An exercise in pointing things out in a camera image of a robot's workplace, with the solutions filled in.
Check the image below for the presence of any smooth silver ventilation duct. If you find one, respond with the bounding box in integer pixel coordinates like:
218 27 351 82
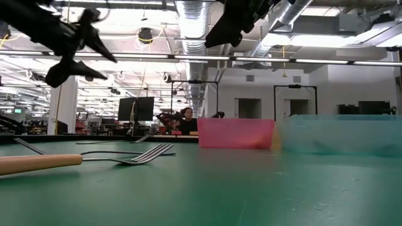
249 0 315 60

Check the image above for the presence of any white column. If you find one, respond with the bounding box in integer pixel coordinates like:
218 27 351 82
46 75 80 136

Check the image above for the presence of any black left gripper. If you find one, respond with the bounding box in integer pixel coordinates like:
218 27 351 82
0 0 118 89

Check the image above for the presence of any iridescent rainbow fork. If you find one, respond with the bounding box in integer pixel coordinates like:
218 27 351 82
80 149 177 157
14 137 48 155

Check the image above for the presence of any black table frame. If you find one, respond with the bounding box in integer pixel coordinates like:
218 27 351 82
0 134 200 143

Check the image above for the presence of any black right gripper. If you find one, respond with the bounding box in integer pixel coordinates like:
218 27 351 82
205 0 283 49

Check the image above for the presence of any wooden handled silver fork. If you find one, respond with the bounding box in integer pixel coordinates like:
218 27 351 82
0 143 175 176

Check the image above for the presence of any person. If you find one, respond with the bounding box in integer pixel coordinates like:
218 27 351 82
175 107 199 136

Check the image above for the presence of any black frame stand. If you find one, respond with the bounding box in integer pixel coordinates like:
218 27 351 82
273 83 318 120
170 80 220 119

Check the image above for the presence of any teal plastic bin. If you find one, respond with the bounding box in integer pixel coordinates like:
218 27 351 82
276 114 402 158

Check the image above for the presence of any long ceiling light strip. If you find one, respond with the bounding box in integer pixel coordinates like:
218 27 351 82
0 49 402 67

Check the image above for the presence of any pink plastic bin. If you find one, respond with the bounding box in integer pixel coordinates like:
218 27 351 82
197 117 276 149

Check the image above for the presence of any black ceiling device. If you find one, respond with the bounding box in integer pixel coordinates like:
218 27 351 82
137 26 155 45

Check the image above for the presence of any ribbed silver ventilation duct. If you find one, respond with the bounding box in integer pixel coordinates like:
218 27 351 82
174 0 210 120

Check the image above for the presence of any green table mat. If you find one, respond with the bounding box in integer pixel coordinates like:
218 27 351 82
0 139 402 226

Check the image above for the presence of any black monitor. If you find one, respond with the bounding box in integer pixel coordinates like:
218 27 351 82
117 96 155 122
357 100 391 114

